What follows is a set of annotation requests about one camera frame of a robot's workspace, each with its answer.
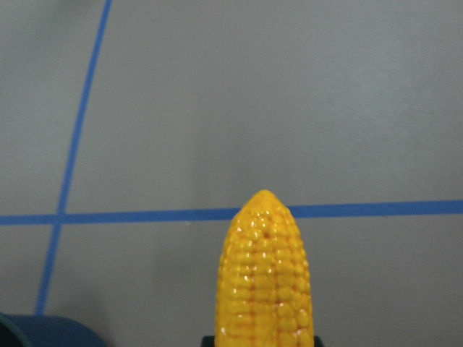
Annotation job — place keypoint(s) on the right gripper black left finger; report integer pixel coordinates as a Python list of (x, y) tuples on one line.
[(208, 341)]

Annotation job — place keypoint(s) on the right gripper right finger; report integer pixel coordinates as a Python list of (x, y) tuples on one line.
[(317, 342)]

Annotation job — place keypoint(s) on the yellow toy corn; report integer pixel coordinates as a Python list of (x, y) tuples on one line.
[(263, 289)]

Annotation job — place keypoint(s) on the dark blue pot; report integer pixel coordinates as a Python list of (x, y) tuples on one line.
[(42, 330)]

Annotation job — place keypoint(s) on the brown paper table mat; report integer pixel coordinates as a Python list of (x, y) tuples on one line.
[(131, 131)]

